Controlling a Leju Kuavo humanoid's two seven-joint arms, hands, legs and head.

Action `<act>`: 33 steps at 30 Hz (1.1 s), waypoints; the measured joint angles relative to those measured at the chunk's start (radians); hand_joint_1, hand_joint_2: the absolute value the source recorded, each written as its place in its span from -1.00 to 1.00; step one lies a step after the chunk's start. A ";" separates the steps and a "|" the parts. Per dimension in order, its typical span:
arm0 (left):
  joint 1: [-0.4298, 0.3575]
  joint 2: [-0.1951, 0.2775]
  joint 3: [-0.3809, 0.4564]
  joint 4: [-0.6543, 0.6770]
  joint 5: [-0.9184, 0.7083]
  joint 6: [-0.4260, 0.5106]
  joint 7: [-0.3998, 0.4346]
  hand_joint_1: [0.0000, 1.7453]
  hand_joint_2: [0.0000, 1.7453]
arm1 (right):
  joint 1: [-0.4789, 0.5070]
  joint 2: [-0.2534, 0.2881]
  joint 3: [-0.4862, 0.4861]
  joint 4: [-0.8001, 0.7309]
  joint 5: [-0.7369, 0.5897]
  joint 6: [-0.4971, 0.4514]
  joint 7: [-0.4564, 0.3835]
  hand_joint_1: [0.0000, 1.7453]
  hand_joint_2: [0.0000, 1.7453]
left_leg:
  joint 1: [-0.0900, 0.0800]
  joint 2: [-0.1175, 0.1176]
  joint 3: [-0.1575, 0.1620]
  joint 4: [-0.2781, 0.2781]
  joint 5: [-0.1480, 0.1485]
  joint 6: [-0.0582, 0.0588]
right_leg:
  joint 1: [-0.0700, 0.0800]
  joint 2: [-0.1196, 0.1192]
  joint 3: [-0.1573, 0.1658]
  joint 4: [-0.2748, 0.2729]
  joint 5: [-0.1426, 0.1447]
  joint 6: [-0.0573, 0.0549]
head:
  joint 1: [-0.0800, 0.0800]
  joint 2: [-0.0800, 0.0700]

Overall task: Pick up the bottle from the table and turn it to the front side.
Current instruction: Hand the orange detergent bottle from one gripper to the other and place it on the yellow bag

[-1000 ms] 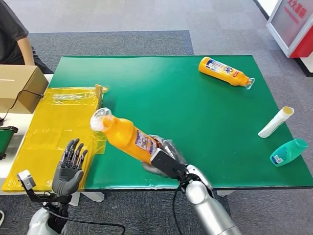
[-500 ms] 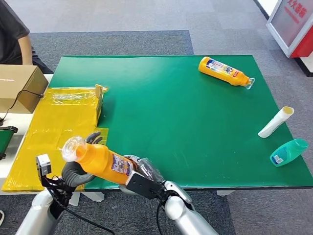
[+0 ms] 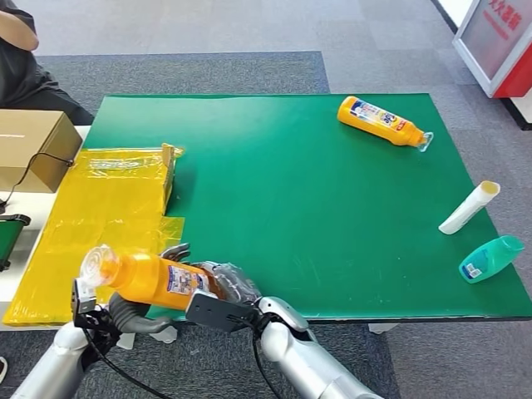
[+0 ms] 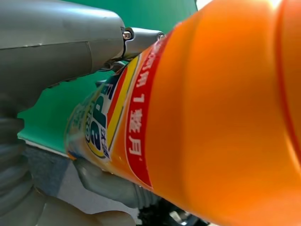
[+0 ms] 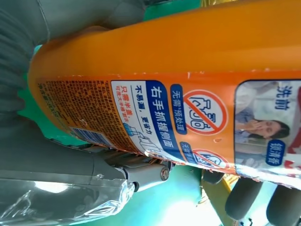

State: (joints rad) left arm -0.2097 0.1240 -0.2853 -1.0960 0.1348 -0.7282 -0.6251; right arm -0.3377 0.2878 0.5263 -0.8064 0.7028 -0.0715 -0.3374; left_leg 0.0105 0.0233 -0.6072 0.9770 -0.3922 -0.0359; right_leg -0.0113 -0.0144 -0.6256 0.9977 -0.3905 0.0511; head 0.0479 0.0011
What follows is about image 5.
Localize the yellow film-wrapped box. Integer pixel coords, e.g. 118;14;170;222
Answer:
202;174;238;226

